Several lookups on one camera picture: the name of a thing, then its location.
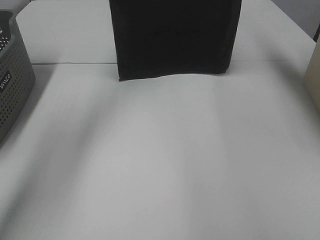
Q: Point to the beige box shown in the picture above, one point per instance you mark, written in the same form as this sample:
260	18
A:
312	76

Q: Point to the dark navy towel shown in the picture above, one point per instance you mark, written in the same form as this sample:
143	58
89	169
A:
155	38

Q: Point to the grey perforated plastic basket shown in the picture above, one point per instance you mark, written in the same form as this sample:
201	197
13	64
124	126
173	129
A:
17	76

